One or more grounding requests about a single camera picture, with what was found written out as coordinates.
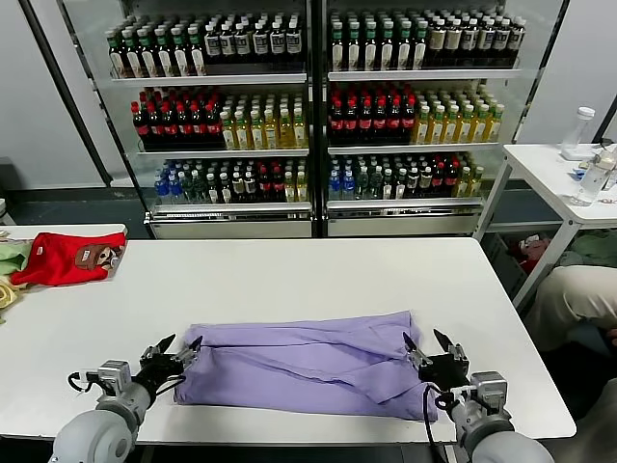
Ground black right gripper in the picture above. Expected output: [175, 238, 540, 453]
[402, 328, 471, 390]

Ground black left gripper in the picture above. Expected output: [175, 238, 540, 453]
[137, 333, 203, 388]

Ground purple T-shirt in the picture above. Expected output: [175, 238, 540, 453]
[172, 310, 441, 423]

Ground red clothes pile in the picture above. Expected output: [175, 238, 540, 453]
[510, 233, 551, 271]

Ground dark plastic crate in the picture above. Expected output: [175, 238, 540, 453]
[481, 231, 529, 300]

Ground glass beverage cooler cabinet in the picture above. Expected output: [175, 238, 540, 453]
[57, 0, 320, 240]
[312, 0, 573, 238]

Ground red T-shirt bear print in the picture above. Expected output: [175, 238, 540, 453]
[10, 231, 127, 287]

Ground dark blue seat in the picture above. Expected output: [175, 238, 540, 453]
[558, 317, 611, 361]

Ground person leg beige trousers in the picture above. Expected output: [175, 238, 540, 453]
[576, 375, 617, 463]
[524, 264, 617, 353]

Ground white cooler shelf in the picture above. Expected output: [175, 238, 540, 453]
[110, 71, 309, 88]
[327, 142, 502, 156]
[326, 196, 485, 212]
[137, 147, 310, 159]
[151, 201, 313, 214]
[327, 68, 523, 82]

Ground small white table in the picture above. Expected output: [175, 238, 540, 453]
[0, 223, 129, 245]

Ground pale yellow garment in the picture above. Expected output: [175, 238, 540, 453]
[0, 277, 28, 325]

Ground light green garment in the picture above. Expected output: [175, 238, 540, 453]
[0, 239, 35, 279]

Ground green cloth pile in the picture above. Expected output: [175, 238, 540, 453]
[561, 230, 617, 266]

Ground white side table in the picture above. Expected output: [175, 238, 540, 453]
[474, 143, 617, 310]

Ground red-cap cola bottle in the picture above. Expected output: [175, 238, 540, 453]
[132, 100, 149, 149]
[330, 98, 346, 145]
[373, 98, 389, 145]
[388, 97, 404, 145]
[174, 100, 191, 149]
[189, 100, 205, 149]
[359, 98, 375, 145]
[344, 98, 361, 145]
[161, 100, 177, 149]
[147, 100, 163, 149]
[203, 100, 222, 149]
[402, 97, 417, 144]

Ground clear plastic water bottle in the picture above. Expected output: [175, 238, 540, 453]
[570, 151, 611, 207]

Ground white flat box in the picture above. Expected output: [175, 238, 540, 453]
[561, 144, 599, 162]

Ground tall clear bottle white cap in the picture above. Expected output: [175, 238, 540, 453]
[562, 105, 597, 151]

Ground green-cap bottle white label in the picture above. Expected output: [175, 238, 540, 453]
[121, 28, 139, 78]
[137, 27, 155, 78]
[331, 20, 348, 71]
[362, 19, 380, 71]
[106, 29, 123, 78]
[412, 19, 429, 70]
[395, 19, 414, 70]
[186, 24, 205, 76]
[152, 26, 172, 77]
[346, 20, 363, 71]
[379, 19, 397, 71]
[169, 25, 188, 77]

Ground white-cap dark tea bottle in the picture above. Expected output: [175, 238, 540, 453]
[203, 22, 222, 67]
[461, 17, 478, 68]
[220, 22, 237, 66]
[252, 21, 271, 65]
[285, 20, 304, 64]
[509, 16, 527, 67]
[477, 17, 496, 68]
[269, 20, 288, 64]
[494, 16, 511, 67]
[235, 22, 253, 66]

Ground beige-label dark bottle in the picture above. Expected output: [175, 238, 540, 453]
[444, 17, 463, 68]
[428, 17, 447, 68]

